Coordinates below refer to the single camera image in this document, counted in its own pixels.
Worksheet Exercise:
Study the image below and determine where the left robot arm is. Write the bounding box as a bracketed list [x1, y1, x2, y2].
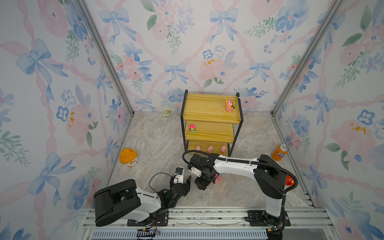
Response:
[94, 177, 191, 227]

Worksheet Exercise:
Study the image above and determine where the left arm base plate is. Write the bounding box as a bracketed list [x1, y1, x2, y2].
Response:
[127, 211, 169, 228]

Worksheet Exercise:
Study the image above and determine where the pink green toy car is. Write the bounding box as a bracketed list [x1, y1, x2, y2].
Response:
[190, 124, 196, 134]

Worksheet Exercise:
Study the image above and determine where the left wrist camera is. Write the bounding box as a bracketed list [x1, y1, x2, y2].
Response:
[173, 167, 184, 184]

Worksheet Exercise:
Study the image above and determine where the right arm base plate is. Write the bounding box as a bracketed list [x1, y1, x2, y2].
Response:
[245, 210, 291, 228]

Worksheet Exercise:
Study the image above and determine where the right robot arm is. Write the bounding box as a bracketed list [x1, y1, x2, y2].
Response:
[182, 150, 298, 229]

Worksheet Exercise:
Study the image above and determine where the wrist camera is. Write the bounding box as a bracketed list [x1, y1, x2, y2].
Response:
[173, 167, 184, 184]
[188, 165, 202, 177]

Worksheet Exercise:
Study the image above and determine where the orange soda can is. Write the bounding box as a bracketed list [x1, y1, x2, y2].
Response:
[271, 144, 289, 161]

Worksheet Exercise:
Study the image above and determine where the pink bear donut toy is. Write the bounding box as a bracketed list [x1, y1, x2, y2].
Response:
[214, 175, 222, 184]

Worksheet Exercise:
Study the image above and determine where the red small object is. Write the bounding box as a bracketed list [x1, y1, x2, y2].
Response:
[286, 175, 295, 186]

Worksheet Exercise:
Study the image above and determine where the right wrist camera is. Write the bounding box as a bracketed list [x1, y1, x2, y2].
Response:
[188, 165, 202, 177]

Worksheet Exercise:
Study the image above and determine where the small green packet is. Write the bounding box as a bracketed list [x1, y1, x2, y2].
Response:
[163, 109, 171, 117]

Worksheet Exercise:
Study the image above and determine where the orange lid plastic jar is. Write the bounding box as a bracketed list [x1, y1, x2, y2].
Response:
[120, 148, 138, 168]

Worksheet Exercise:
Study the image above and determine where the pink bear sunflower toy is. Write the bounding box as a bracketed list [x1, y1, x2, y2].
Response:
[226, 99, 236, 113]

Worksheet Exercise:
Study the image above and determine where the wooden three-tier shelf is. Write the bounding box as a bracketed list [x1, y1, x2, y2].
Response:
[180, 90, 244, 157]

